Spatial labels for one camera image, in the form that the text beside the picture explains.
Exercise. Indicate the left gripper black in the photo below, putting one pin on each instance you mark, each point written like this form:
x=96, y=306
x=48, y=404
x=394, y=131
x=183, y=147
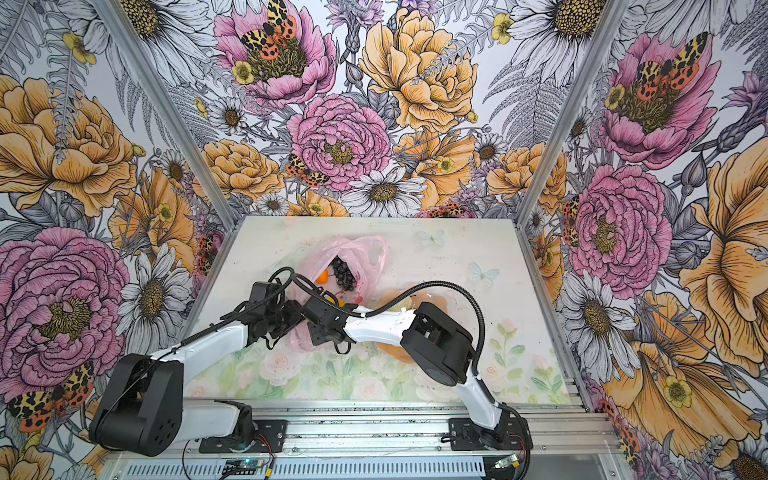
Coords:
x=291, y=307

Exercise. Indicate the right aluminium corner post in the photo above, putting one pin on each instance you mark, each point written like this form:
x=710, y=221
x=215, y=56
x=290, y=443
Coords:
x=600, y=46

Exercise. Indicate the aluminium rail frame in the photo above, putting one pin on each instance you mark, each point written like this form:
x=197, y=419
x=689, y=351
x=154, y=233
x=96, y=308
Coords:
x=375, y=441

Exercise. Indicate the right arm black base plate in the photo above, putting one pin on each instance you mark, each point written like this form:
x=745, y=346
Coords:
x=510, y=435

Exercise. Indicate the pink plastic bag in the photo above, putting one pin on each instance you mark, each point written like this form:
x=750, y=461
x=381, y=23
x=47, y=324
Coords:
x=366, y=257

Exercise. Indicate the left green circuit board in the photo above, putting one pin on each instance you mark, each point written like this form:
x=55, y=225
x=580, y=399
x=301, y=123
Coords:
x=247, y=467

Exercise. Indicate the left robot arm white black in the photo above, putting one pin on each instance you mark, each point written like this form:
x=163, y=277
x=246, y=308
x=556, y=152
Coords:
x=143, y=409

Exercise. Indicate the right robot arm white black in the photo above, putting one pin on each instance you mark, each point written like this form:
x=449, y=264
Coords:
x=443, y=350

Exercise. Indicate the left aluminium corner post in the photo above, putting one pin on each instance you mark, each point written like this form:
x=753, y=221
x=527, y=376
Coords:
x=139, y=60

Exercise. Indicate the green circuit board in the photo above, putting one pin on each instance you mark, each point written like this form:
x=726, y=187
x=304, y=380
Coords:
x=247, y=467
x=509, y=461

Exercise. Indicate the dark fake grapes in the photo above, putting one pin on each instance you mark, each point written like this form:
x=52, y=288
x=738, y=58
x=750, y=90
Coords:
x=345, y=278

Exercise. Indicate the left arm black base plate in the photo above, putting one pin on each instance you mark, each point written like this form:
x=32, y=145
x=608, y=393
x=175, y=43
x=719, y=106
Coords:
x=263, y=436

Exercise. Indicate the right green circuit board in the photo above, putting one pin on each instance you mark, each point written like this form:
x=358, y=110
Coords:
x=509, y=461

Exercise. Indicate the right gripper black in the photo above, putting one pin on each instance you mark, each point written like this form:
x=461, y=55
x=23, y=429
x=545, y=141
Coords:
x=316, y=337

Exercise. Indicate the aluminium corner post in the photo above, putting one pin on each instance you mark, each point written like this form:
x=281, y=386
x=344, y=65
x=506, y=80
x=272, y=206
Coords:
x=600, y=46
x=139, y=60

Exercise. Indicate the pink flower-shaped plate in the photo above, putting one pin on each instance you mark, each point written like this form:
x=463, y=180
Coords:
x=413, y=301

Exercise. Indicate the orange fake carrot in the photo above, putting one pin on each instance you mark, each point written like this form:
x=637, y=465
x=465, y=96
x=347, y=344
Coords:
x=323, y=277

